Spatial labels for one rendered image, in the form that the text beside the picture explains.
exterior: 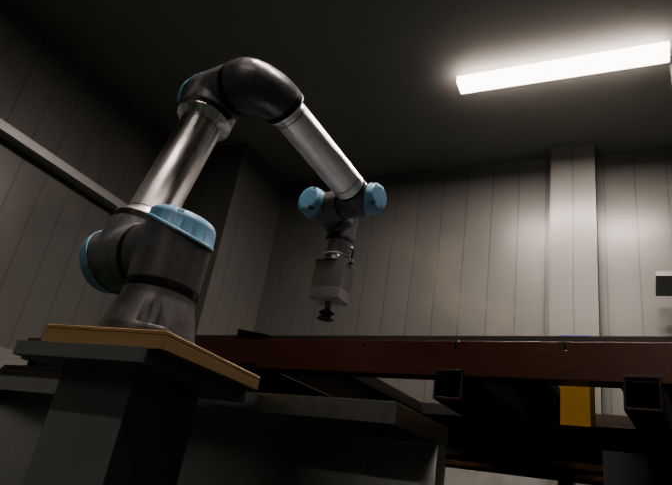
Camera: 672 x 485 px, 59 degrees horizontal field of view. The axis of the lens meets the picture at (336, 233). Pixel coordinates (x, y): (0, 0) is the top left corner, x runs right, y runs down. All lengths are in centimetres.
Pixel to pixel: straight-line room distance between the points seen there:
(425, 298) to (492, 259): 58
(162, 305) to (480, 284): 375
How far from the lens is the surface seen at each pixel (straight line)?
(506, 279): 448
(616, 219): 459
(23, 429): 170
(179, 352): 81
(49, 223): 454
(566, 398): 116
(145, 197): 113
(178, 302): 93
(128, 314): 91
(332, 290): 147
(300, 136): 127
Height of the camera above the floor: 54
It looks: 24 degrees up
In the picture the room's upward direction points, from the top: 10 degrees clockwise
